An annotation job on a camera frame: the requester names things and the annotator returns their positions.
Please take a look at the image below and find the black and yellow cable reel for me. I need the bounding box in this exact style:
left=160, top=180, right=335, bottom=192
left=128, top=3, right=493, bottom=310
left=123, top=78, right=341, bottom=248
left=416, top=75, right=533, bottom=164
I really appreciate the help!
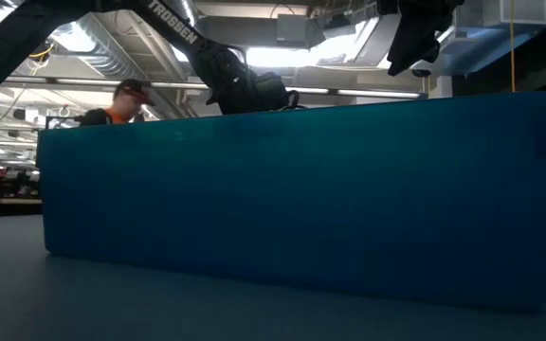
left=26, top=40, right=56, bottom=62

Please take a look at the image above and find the blue plastic bin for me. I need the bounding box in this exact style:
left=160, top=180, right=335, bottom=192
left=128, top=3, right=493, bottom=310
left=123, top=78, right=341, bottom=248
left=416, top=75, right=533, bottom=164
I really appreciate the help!
left=35, top=91, right=546, bottom=314

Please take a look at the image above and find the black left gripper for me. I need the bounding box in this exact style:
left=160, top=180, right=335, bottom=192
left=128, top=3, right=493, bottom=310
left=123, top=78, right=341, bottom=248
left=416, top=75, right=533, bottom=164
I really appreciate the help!
left=222, top=70, right=302, bottom=117

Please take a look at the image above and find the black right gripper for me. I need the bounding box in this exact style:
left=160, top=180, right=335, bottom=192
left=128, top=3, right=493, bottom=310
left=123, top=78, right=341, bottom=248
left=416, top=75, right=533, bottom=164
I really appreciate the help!
left=376, top=0, right=466, bottom=78

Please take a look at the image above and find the grey ceiling vent box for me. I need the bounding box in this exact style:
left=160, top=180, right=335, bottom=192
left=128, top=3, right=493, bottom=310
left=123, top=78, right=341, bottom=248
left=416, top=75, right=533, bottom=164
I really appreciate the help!
left=276, top=13, right=325, bottom=49

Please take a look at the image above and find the blue ceiling panel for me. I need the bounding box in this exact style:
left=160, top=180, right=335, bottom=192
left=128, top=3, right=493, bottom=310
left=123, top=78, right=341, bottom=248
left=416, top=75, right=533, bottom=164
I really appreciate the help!
left=436, top=26, right=546, bottom=77

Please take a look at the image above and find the person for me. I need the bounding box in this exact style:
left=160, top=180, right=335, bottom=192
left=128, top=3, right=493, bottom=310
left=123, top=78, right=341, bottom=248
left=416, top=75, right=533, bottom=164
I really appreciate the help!
left=74, top=78, right=156, bottom=127

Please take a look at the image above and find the corrugated ceiling duct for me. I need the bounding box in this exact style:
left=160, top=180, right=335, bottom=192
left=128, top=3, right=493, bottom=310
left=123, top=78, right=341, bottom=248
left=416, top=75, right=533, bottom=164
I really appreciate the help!
left=49, top=12, right=198, bottom=117

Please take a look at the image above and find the white ceiling box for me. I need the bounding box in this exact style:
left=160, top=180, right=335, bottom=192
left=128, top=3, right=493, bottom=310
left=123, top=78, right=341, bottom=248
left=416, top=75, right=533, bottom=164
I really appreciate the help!
left=457, top=0, right=546, bottom=27

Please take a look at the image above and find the long ceiling light strip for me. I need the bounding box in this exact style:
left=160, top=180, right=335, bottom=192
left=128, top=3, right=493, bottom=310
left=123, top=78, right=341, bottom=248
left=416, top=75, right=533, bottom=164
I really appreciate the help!
left=0, top=75, right=428, bottom=99

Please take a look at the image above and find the black table frame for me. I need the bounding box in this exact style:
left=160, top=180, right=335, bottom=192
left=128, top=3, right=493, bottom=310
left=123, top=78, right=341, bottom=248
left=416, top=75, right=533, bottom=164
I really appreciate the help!
left=0, top=197, right=45, bottom=218

